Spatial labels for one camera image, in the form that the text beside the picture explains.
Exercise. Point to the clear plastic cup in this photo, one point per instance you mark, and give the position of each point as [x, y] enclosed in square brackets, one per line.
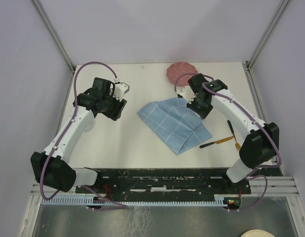
[90, 126]

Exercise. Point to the left aluminium frame post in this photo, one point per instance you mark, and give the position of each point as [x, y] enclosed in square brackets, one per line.
[37, 4]

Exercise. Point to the blue checked cloth placemat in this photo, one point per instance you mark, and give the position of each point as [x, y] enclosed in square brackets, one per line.
[177, 126]

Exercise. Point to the aluminium frame post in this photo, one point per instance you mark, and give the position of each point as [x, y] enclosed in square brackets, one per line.
[275, 19]
[37, 4]

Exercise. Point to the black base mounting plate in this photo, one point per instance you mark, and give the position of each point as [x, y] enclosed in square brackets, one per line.
[165, 185]

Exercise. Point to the cream plate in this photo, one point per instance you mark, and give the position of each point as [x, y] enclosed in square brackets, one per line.
[257, 233]

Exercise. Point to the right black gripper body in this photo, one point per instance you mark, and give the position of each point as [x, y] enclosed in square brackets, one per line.
[202, 108]

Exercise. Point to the green handled gold fork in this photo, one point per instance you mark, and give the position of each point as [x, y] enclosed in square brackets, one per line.
[237, 145]

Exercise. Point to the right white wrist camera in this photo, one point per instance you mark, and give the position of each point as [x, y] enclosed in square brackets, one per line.
[186, 93]

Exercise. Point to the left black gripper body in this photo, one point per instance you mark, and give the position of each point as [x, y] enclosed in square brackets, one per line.
[113, 107]

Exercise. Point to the green handled gold knife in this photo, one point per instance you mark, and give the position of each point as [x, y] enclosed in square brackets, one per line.
[216, 142]

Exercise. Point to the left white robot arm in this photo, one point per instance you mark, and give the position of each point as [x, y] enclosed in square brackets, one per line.
[51, 166]

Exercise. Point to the right aluminium frame post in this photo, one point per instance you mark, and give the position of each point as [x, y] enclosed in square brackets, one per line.
[275, 19]

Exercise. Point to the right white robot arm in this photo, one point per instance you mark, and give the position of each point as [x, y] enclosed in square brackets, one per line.
[261, 139]

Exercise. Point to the pink dotted plate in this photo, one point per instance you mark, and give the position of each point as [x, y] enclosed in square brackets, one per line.
[182, 70]

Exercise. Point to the light blue cable duct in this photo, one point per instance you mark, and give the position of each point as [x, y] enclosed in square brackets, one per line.
[92, 200]

